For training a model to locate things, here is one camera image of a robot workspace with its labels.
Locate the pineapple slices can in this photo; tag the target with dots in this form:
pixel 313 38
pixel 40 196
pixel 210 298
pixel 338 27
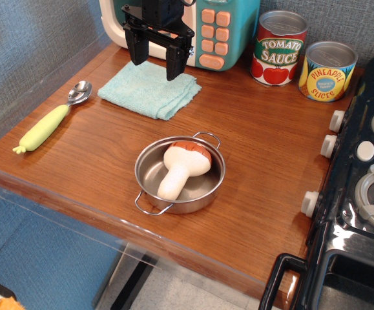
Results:
pixel 327 70

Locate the black toy stove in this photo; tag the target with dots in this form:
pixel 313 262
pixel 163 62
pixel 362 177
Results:
pixel 338 270

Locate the small steel pan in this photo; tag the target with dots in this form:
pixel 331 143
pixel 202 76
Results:
pixel 197 193

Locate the tomato sauce can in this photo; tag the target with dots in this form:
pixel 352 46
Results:
pixel 279 40

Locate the orange object at corner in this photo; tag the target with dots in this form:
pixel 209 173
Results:
pixel 10 304

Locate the green handled metal spoon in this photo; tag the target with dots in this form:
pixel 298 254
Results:
pixel 42 130

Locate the teal toy microwave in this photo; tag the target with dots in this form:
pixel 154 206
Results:
pixel 222 30

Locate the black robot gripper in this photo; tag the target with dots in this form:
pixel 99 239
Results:
pixel 159 22

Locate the light blue folded towel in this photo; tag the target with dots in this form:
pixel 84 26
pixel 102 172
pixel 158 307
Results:
pixel 144 89

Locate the white stove knob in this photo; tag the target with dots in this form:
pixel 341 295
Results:
pixel 309 203
pixel 328 146
pixel 336 120

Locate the white brown toy mushroom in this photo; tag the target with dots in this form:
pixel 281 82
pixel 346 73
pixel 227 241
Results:
pixel 183 159

